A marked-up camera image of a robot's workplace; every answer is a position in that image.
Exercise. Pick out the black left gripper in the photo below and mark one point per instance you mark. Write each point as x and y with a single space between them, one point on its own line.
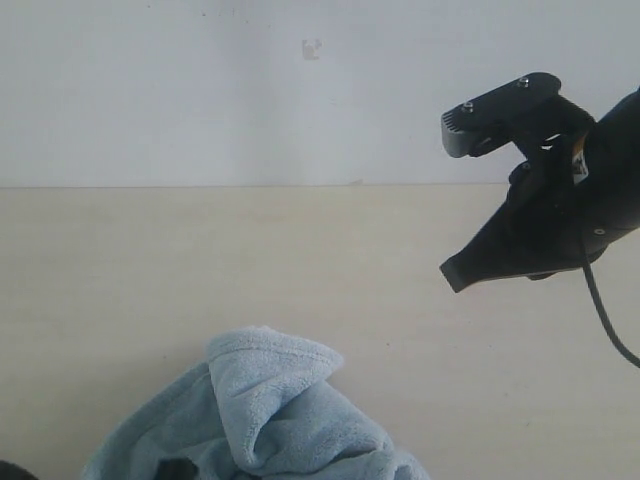
177 469

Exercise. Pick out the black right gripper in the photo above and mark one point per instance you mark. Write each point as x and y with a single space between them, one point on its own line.
538 232

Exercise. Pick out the light blue fluffy towel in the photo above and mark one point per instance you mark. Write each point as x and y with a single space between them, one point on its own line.
260 406

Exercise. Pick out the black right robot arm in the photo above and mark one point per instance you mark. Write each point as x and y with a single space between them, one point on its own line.
605 165

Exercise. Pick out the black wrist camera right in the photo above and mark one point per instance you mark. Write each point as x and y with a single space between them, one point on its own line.
528 112

